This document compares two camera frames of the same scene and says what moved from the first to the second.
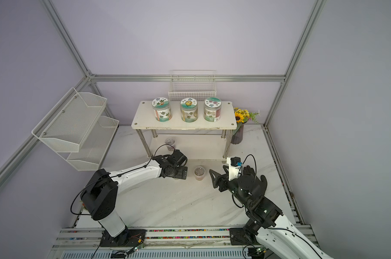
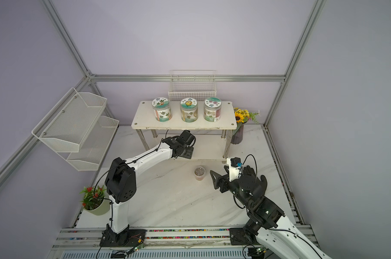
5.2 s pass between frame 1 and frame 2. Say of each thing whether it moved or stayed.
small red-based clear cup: stayed
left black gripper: moved
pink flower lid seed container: stayed
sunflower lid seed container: stayed
